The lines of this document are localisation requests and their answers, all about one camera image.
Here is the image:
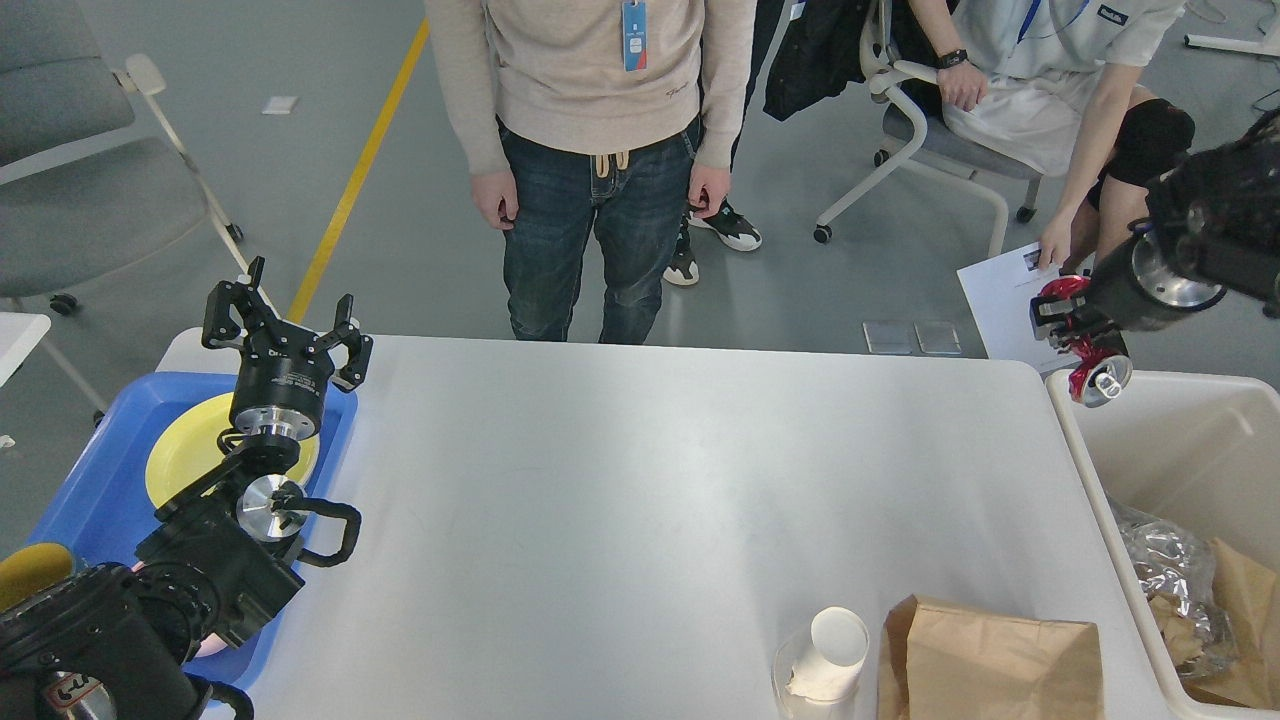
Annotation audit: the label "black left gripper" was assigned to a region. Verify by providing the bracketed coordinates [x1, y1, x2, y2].
[201, 258, 372, 441]

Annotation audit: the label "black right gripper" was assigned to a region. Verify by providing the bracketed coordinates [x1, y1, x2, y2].
[1030, 232, 1228, 365]

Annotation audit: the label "red shiny wrapper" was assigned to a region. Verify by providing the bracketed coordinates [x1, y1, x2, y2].
[1037, 275, 1134, 407]

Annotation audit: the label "yellow plastic plate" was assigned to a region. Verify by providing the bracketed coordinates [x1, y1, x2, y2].
[145, 392, 321, 509]

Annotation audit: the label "foil ball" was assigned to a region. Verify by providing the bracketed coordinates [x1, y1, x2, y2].
[1108, 497, 1239, 680]

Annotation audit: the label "brown paper bag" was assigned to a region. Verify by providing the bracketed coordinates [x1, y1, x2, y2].
[1181, 538, 1279, 710]
[876, 594, 1105, 719]

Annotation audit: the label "white paper cup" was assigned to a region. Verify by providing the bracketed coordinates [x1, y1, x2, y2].
[771, 606, 870, 719]

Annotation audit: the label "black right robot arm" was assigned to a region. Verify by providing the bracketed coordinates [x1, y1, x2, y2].
[1029, 110, 1279, 357]

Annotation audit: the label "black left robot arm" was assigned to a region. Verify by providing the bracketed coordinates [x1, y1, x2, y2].
[3, 258, 374, 719]

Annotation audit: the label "white paper sheets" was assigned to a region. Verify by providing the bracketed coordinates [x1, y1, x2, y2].
[957, 242, 1079, 375]

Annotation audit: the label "beige plastic bin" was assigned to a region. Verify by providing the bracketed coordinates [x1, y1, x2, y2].
[1044, 370, 1279, 719]

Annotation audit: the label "seated person in white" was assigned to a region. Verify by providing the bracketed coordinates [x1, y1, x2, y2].
[910, 1, 1196, 274]

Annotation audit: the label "grey chair at left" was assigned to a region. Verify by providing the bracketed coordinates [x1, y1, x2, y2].
[1, 1, 251, 314]

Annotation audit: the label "white side table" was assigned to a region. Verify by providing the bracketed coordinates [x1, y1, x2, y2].
[1, 311, 108, 415]

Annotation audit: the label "teal yellow mug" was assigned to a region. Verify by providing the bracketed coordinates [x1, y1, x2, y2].
[1, 542, 77, 612]

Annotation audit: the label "person in dark jeans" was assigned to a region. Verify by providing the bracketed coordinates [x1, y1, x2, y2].
[662, 0, 870, 287]

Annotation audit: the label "person in beige sweater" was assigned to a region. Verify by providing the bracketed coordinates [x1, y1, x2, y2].
[425, 1, 754, 345]

